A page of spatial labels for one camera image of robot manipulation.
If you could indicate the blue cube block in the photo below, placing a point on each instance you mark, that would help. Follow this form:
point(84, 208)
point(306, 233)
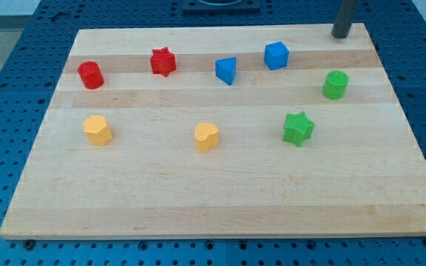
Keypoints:
point(276, 55)

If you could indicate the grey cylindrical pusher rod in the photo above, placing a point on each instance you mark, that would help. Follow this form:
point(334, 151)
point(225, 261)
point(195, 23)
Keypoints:
point(344, 19)

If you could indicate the red star block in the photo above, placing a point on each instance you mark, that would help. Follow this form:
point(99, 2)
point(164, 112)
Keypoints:
point(163, 61)

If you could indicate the red cylinder block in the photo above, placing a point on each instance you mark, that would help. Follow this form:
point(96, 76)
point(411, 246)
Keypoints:
point(90, 74)

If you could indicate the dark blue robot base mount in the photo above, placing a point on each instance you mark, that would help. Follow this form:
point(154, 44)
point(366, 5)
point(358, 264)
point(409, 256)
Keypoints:
point(195, 6)

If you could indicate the wooden board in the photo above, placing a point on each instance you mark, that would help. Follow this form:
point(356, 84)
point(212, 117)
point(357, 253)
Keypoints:
point(361, 173)

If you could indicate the yellow hexagon block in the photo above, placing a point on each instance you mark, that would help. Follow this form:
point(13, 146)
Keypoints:
point(97, 130)

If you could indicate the blue triangle block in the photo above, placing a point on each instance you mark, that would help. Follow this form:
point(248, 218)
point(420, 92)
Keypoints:
point(225, 70)

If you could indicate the yellow heart block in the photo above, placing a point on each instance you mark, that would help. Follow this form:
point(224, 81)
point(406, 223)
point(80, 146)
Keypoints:
point(206, 136)

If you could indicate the green cylinder block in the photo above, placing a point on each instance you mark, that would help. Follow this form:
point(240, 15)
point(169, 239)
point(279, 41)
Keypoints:
point(335, 85)

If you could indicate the green star block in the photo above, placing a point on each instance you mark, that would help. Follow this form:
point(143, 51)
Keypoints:
point(297, 128)

